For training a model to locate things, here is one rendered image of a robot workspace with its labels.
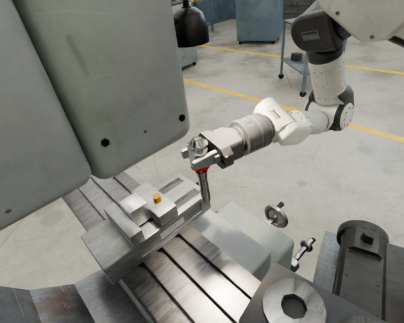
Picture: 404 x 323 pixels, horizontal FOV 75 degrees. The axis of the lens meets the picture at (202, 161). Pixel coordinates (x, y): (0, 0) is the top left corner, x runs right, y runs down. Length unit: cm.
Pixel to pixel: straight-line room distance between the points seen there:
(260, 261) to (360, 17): 63
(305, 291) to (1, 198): 42
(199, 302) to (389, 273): 79
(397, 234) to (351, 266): 104
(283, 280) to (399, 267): 85
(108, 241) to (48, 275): 147
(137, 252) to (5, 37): 56
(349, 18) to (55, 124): 53
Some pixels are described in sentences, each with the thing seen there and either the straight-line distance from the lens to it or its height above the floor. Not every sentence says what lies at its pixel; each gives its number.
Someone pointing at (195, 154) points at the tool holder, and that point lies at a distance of 57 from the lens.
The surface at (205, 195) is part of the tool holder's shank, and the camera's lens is 66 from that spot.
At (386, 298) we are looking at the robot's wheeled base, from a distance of 120.
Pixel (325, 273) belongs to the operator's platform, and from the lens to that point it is 138.
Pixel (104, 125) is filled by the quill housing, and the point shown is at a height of 140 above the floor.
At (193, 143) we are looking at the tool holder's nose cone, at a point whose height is 125.
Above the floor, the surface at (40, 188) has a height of 137.
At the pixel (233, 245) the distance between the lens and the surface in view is 85.
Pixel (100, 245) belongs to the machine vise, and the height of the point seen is 101.
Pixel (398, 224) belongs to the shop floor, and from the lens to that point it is 227.
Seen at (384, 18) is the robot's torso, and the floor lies 145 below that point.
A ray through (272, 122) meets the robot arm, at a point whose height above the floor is 124.
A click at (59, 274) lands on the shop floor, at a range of 216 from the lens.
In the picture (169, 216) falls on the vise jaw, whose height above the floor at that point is 102.
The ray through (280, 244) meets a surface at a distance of 101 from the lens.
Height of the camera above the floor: 155
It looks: 36 degrees down
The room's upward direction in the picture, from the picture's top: 8 degrees counter-clockwise
